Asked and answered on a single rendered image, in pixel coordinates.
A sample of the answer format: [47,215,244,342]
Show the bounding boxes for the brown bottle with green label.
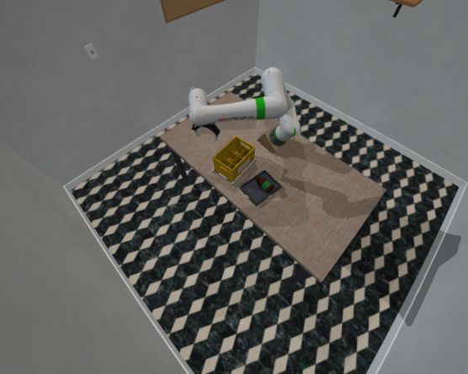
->
[255,176,274,193]

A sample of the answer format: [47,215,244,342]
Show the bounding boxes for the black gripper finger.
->
[204,124,220,140]
[192,124,201,137]

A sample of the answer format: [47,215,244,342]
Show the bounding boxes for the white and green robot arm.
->
[188,68,300,146]

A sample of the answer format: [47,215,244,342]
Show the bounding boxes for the yellow crate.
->
[213,136,256,183]

